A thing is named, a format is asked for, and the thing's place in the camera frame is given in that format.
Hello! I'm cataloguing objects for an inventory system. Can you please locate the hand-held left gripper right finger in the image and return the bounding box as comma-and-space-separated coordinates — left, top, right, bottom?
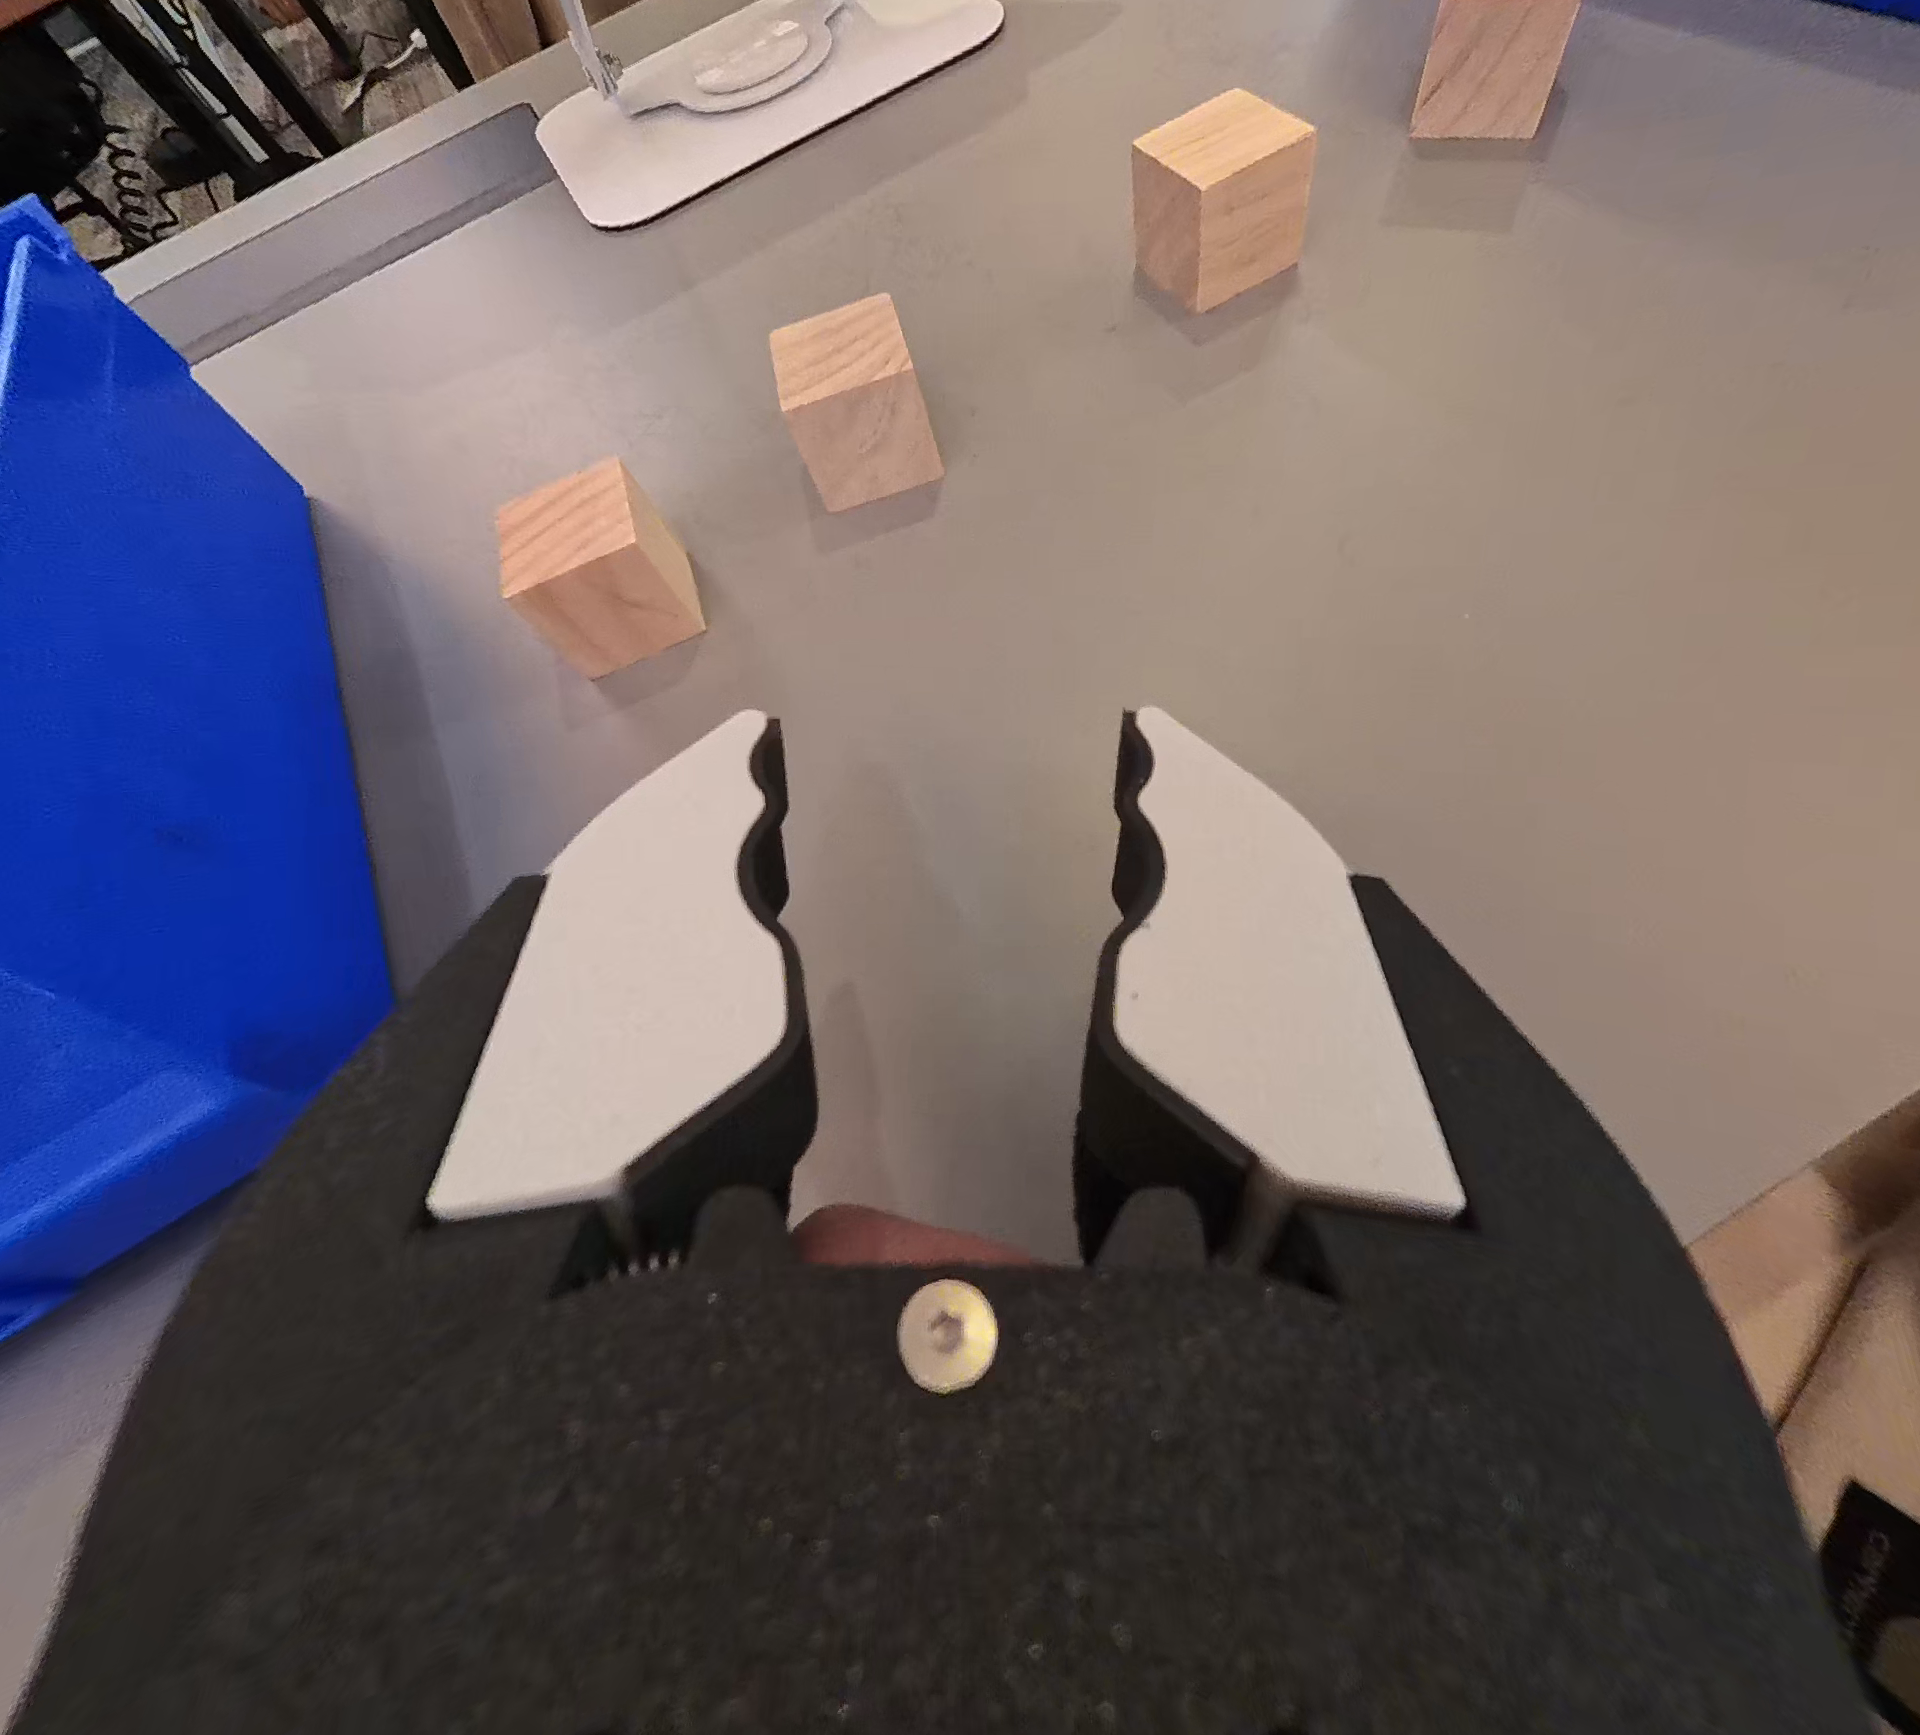
1074, 705, 1471, 1266

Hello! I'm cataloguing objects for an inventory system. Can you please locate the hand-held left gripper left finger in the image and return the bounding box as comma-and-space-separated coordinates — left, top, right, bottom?
424, 709, 822, 1266

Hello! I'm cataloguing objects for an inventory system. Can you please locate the wooden cube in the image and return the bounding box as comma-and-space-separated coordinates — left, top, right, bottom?
1405, 0, 1610, 141
767, 291, 947, 515
1130, 85, 1320, 315
494, 457, 707, 681

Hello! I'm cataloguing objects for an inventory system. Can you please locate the person's beige clothing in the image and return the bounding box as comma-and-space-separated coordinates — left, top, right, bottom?
1682, 1088, 1920, 1735

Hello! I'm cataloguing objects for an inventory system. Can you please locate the white document stand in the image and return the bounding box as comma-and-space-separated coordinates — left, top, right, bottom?
396, 0, 1008, 231

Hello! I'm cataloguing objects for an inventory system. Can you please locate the black coiled cable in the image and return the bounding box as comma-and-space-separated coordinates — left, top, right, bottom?
73, 85, 182, 259

